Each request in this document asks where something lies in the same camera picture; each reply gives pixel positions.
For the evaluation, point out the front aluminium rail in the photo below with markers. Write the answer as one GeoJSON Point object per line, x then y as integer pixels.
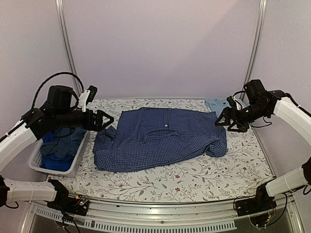
{"type": "Point", "coordinates": [116, 216]}

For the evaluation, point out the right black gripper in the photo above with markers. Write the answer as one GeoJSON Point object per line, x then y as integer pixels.
{"type": "Point", "coordinates": [227, 112]}

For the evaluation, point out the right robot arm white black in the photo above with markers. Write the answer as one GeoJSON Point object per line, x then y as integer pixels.
{"type": "Point", "coordinates": [281, 105]}

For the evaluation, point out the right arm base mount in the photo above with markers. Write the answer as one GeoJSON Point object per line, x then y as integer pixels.
{"type": "Point", "coordinates": [246, 206]}

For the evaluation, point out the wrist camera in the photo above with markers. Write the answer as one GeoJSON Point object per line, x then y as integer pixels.
{"type": "Point", "coordinates": [86, 97]}
{"type": "Point", "coordinates": [234, 102]}

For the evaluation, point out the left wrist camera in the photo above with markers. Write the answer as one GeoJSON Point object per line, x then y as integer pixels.
{"type": "Point", "coordinates": [86, 97]}

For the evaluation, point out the bright blue garment in basket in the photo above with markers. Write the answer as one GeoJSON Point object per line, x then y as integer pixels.
{"type": "Point", "coordinates": [58, 164]}

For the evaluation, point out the slate blue garment in basket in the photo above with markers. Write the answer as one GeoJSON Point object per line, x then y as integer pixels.
{"type": "Point", "coordinates": [62, 143]}

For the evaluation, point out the white plastic laundry basket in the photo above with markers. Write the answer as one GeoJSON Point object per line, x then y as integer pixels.
{"type": "Point", "coordinates": [35, 161]}

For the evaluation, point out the aluminium frame post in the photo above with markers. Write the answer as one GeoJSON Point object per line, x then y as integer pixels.
{"type": "Point", "coordinates": [64, 34]}
{"type": "Point", "coordinates": [257, 39]}

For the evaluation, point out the right aluminium frame post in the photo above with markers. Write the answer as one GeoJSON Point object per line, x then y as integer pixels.
{"type": "Point", "coordinates": [257, 39]}

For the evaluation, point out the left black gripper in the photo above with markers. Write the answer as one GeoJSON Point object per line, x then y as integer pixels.
{"type": "Point", "coordinates": [99, 125]}

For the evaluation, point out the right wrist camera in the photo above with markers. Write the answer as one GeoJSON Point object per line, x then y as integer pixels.
{"type": "Point", "coordinates": [234, 102]}

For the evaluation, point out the left aluminium frame post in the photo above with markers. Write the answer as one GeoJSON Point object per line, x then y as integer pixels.
{"type": "Point", "coordinates": [64, 34]}

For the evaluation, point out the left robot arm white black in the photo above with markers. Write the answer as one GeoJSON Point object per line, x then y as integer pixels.
{"type": "Point", "coordinates": [62, 109]}

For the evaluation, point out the light blue t-shirt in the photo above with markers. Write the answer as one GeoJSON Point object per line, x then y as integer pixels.
{"type": "Point", "coordinates": [218, 105]}

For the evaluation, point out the dark blue checkered shirt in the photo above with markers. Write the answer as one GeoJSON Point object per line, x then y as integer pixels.
{"type": "Point", "coordinates": [151, 137]}

